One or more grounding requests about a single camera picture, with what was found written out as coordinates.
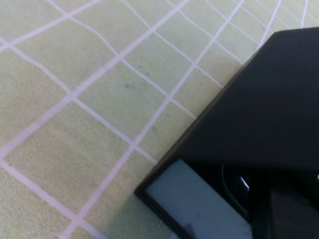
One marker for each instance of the black glasses case printed side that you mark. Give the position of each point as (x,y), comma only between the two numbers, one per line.
(261,99)

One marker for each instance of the green white-grid tablecloth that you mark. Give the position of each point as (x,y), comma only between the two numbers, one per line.
(74,124)

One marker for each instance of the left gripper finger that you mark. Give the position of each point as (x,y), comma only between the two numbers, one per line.
(294,214)

